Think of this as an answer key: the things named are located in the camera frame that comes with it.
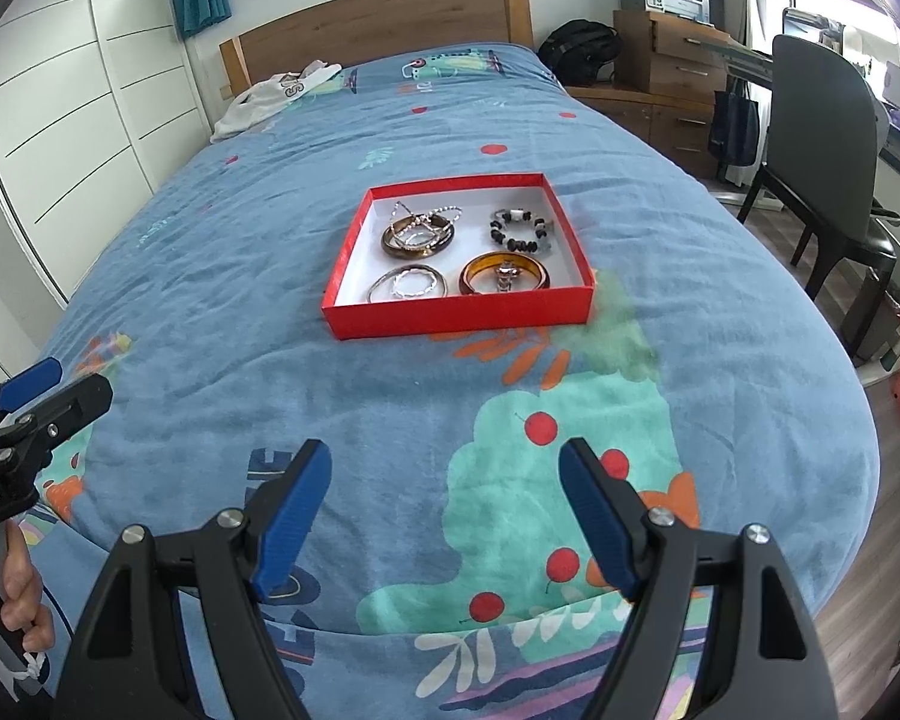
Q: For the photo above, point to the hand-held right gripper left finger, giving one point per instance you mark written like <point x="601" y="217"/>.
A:
<point x="292" y="517"/>

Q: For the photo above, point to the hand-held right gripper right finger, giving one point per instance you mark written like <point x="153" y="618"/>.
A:
<point x="596" y="517"/>

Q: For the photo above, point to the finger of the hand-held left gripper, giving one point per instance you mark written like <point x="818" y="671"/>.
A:
<point x="30" y="381"/>
<point x="67" y="405"/>

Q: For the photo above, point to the thin silver bangle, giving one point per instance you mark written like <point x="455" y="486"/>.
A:
<point x="370" y="289"/>

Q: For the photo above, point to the red jewelry box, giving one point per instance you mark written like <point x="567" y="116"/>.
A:
<point x="457" y="319"/>

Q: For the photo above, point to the twisted silver hoop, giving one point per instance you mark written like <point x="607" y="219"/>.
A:
<point x="429" y="281"/>
<point x="399" y="286"/>

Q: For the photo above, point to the amber resin bangle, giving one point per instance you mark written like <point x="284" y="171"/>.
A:
<point x="529" y="262"/>

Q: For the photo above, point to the dark brown bangle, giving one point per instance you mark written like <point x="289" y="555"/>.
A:
<point x="420" y="256"/>

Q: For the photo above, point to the person's left hand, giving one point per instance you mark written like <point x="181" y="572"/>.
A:
<point x="22" y="600"/>

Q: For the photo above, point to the white wardrobe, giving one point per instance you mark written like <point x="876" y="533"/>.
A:
<point x="60" y="127"/>

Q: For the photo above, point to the white garment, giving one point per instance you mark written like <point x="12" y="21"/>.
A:
<point x="270" y="97"/>

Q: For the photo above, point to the dark blue bag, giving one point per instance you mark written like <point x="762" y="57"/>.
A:
<point x="735" y="127"/>

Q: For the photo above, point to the dark grey chair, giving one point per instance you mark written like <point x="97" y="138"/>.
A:
<point x="825" y="135"/>

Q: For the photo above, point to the wooden drawer cabinet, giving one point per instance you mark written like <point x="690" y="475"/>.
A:
<point x="667" y="67"/>

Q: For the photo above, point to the black backpack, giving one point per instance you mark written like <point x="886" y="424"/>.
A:
<point x="577" y="52"/>

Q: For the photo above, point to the wooden headboard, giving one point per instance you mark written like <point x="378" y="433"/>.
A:
<point x="382" y="22"/>

